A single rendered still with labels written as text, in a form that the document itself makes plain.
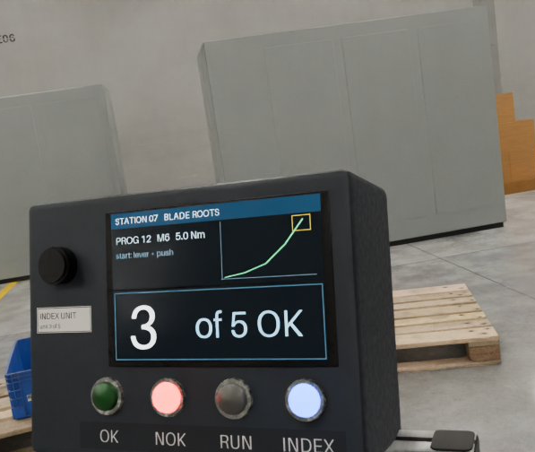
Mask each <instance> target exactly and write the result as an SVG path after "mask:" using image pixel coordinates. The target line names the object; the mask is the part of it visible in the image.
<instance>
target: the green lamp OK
mask: <svg viewBox="0 0 535 452"><path fill-rule="evenodd" d="M91 402H92V404H93V406H94V408H95V409H96V411H98V412H99V413H101V414H105V415H111V414H114V413H117V412H118V411H119V410H120V409H121V407H122V405H123V402H124V390H123V388H122V386H121V385H120V383H119V382H118V381H117V380H116V379H114V378H112V377H104V378H101V379H99V380H98V381H96V383H95V384H94V385H93V387H92V390H91Z"/></svg>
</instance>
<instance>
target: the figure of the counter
mask: <svg viewBox="0 0 535 452"><path fill-rule="evenodd" d="M113 318H114V354H115V362H172V361H176V355H175V327H174V300H173V289H162V290H144V291H113Z"/></svg>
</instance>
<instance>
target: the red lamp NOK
mask: <svg viewBox="0 0 535 452"><path fill-rule="evenodd" d="M185 404H186V392H185V390H184V388H183V386H182V385H181V383H180V382H179V381H177V380H176V379H174V378H169V377H167V378H162V379H160V380H159V381H157V382H156V383H155V384H154V385H153V387H152V389H151V405H152V407H153V409H154V410H155V411H156V412H157V413H158V414H159V415H161V416H164V417H173V416H176V415H178V414H179V413H181V412H182V410H183V409H184V407H185Z"/></svg>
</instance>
